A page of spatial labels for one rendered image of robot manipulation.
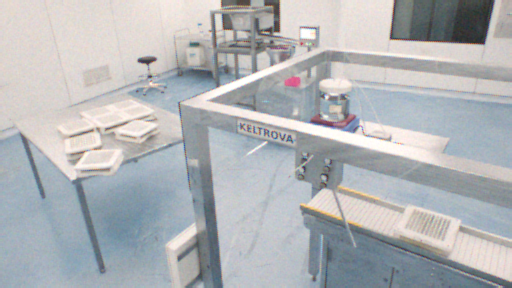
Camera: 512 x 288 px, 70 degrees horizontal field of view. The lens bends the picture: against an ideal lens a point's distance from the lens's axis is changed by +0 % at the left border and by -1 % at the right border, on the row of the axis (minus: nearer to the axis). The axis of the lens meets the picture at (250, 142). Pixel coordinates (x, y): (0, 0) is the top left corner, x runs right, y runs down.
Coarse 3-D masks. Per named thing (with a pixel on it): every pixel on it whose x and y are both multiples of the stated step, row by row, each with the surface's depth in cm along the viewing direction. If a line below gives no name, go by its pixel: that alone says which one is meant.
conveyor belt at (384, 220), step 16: (320, 192) 213; (336, 192) 212; (320, 208) 199; (336, 208) 198; (352, 208) 198; (368, 208) 197; (384, 208) 196; (368, 224) 185; (384, 224) 184; (464, 240) 171; (480, 240) 171; (464, 256) 162; (480, 256) 162; (496, 256) 161; (496, 272) 153
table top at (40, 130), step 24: (120, 96) 387; (24, 120) 333; (48, 120) 330; (72, 120) 328; (168, 120) 319; (48, 144) 283; (120, 144) 278; (144, 144) 276; (168, 144) 276; (72, 168) 246
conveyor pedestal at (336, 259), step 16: (336, 256) 201; (352, 256) 195; (368, 256) 187; (320, 272) 212; (336, 272) 206; (352, 272) 199; (368, 272) 192; (384, 272) 186; (400, 272) 180; (416, 272) 174
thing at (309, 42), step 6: (300, 30) 425; (306, 30) 422; (312, 30) 418; (318, 30) 418; (300, 36) 428; (306, 36) 424; (312, 36) 421; (318, 36) 422; (300, 42) 431; (306, 42) 428; (312, 42) 424; (318, 42) 425
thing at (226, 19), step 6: (222, 0) 734; (228, 0) 727; (234, 0) 721; (240, 0) 714; (246, 0) 708; (252, 0) 702; (258, 0) 696; (264, 0) 690; (270, 0) 684; (276, 0) 678; (222, 6) 739; (228, 6) 732; (276, 6) 683; (276, 12) 688; (222, 18) 750; (228, 18) 743; (276, 18) 692; (228, 24) 749; (276, 24) 697; (276, 30) 702
